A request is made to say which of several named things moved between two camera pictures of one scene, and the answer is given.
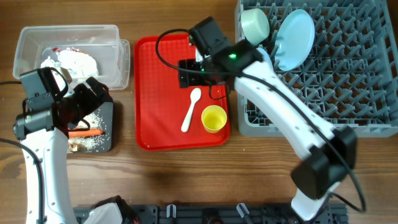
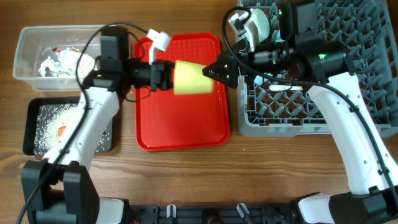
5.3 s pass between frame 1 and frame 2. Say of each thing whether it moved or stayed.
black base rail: stayed
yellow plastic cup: moved
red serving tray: stayed
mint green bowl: stayed
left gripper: moved
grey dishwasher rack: stayed
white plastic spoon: moved
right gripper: moved
